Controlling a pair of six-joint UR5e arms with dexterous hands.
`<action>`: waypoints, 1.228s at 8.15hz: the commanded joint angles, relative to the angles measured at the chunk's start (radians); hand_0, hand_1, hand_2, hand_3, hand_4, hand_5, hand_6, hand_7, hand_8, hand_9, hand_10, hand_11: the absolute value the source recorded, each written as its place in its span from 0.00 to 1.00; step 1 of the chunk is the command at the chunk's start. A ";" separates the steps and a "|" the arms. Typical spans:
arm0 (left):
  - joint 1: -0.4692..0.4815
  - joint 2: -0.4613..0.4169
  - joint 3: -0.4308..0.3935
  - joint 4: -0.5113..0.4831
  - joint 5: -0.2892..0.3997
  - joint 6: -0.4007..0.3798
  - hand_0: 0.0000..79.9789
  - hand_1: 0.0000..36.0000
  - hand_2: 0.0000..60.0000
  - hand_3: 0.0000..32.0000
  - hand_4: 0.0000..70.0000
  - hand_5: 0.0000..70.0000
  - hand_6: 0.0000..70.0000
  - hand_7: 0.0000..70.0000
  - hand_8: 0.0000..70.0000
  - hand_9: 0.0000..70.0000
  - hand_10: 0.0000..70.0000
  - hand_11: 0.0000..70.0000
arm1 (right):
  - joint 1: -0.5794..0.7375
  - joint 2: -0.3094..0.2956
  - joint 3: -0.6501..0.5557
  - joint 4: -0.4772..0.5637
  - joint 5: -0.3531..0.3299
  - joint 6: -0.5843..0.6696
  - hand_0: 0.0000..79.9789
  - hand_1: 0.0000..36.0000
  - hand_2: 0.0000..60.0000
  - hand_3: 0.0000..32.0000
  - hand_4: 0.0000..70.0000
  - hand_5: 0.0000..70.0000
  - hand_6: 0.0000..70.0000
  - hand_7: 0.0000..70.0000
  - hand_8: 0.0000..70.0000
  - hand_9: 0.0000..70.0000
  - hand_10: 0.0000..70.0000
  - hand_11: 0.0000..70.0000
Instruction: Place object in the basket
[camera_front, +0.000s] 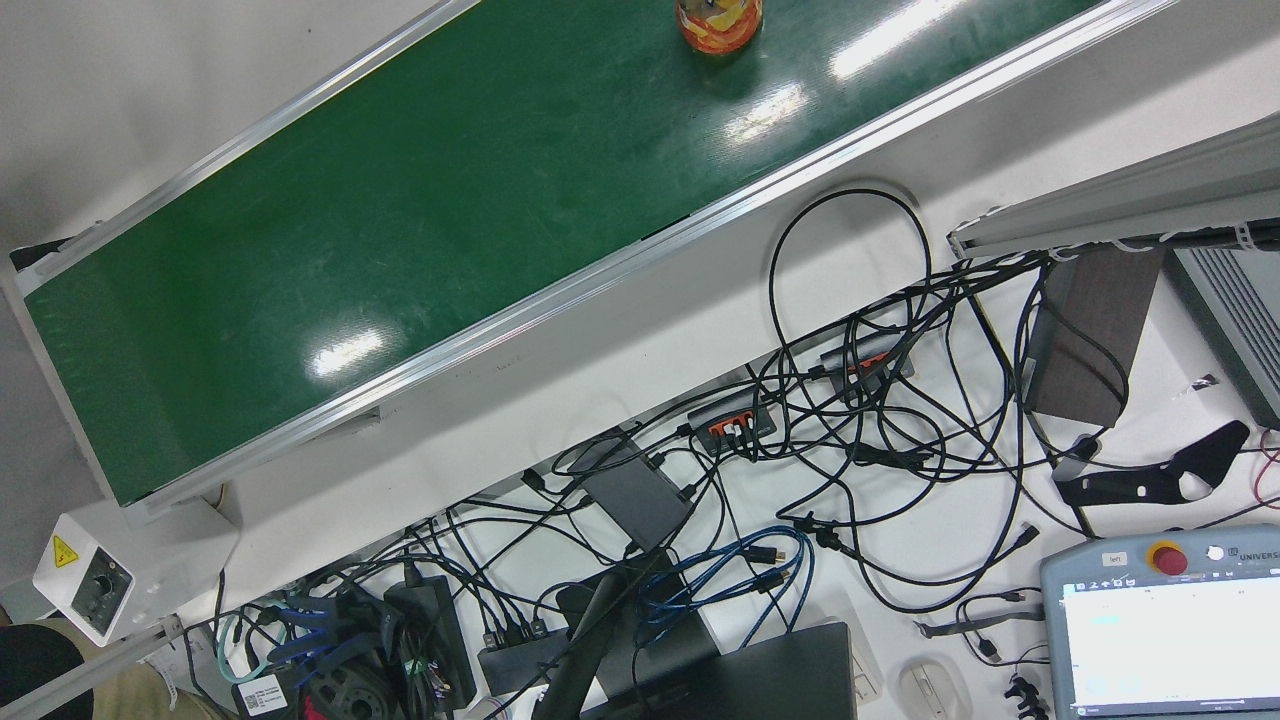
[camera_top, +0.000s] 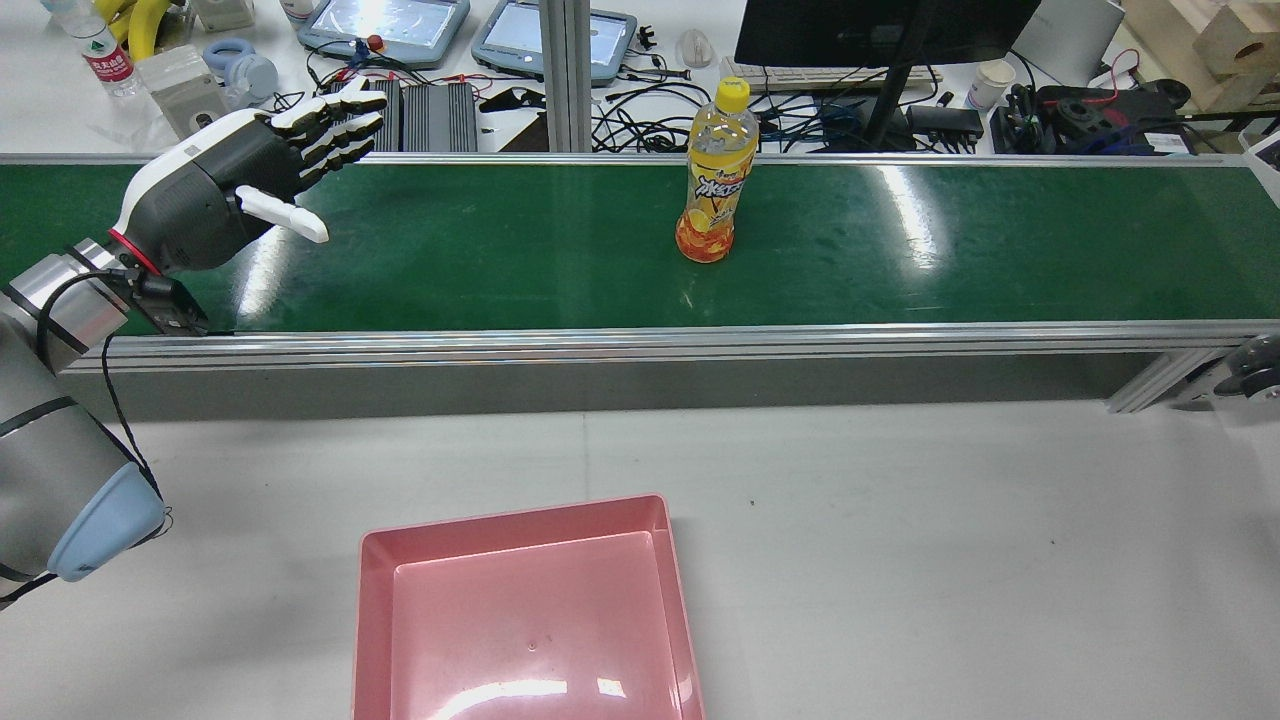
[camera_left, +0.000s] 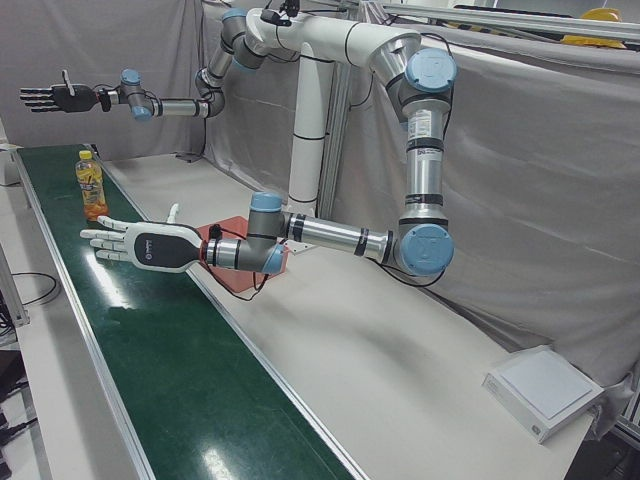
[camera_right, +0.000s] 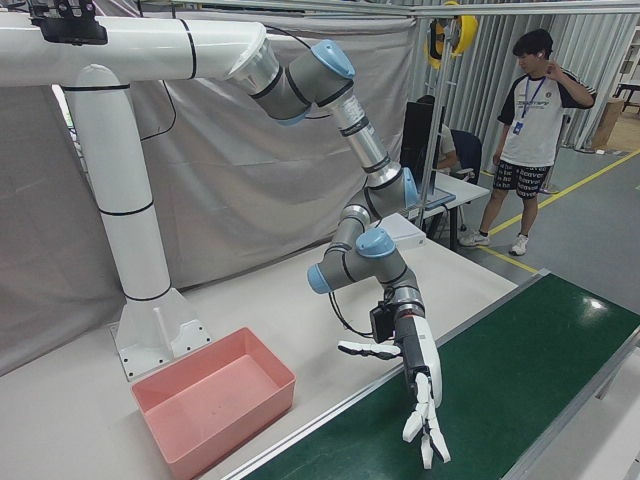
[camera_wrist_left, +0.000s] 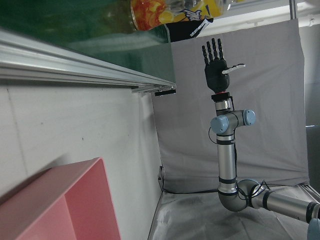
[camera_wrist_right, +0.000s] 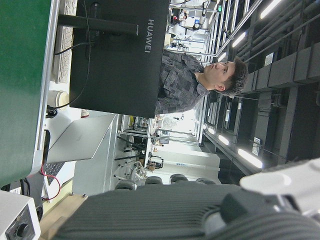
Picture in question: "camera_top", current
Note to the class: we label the light blue headphones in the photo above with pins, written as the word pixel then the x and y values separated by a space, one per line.
pixel 255 75

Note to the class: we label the green belt conveyor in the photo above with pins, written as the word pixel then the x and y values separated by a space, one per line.
pixel 500 250

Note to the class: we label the wooden block with hole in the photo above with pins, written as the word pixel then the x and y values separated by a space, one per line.
pixel 1225 30

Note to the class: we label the white keyboard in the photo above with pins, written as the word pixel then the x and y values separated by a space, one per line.
pixel 800 78

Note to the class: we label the black round device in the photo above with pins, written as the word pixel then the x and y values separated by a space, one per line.
pixel 1080 110

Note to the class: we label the yellow banana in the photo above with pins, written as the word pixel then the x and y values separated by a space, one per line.
pixel 145 30
pixel 112 10

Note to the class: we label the pink plastic basket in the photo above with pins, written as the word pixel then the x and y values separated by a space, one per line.
pixel 530 620

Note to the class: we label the small white box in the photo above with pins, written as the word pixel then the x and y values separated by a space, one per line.
pixel 222 12

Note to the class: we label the blue grey teach pendant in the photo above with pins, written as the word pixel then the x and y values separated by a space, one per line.
pixel 510 35
pixel 390 25

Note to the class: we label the grey electrical box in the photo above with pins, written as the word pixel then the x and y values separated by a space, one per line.
pixel 185 95

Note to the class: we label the white computer mouse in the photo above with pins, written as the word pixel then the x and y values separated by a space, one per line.
pixel 697 48

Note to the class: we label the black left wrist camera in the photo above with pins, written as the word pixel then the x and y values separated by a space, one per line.
pixel 170 308

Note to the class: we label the wooden board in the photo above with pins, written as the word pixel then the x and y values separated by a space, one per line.
pixel 1170 30

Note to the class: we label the white paper cup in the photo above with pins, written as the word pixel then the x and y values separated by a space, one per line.
pixel 990 85

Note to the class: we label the water bottle red label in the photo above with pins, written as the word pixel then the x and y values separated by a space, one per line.
pixel 105 60

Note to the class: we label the orange juice bottle yellow cap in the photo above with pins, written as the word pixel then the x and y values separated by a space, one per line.
pixel 715 180

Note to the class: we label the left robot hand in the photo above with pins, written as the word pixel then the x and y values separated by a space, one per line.
pixel 200 195

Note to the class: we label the black Huawei monitor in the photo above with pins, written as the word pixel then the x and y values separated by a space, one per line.
pixel 880 30

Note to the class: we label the left UR5e robot arm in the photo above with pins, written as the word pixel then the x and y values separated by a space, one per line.
pixel 40 460

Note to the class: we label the silver laptop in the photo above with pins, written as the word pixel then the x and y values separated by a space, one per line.
pixel 1075 35

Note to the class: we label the aluminium profile post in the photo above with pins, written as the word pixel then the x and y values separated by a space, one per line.
pixel 565 80

